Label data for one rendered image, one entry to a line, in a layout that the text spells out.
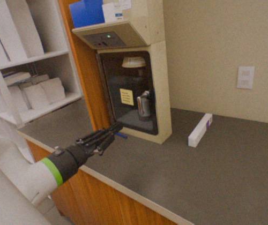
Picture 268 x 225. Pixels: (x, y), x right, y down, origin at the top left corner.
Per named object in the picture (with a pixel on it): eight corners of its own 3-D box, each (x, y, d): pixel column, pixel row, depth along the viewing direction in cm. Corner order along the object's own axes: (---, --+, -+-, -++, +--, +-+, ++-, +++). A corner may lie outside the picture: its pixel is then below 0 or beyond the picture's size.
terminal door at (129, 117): (113, 123, 110) (98, 52, 93) (158, 135, 91) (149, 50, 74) (112, 124, 109) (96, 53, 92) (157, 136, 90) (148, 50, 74)
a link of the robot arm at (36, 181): (14, 232, 47) (7, 219, 40) (-11, 195, 51) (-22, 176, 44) (64, 193, 57) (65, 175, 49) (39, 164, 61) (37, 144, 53)
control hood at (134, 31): (96, 48, 93) (91, 26, 89) (151, 44, 73) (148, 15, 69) (77, 53, 85) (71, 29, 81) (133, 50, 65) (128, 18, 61)
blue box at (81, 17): (92, 25, 87) (87, 4, 84) (107, 23, 81) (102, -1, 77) (74, 28, 81) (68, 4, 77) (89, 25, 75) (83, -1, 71)
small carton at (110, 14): (112, 22, 76) (110, 5, 73) (123, 20, 73) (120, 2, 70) (105, 23, 72) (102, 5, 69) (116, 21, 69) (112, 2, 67)
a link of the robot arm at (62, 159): (50, 179, 60) (67, 191, 54) (37, 149, 55) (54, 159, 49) (67, 167, 64) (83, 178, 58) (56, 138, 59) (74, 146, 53)
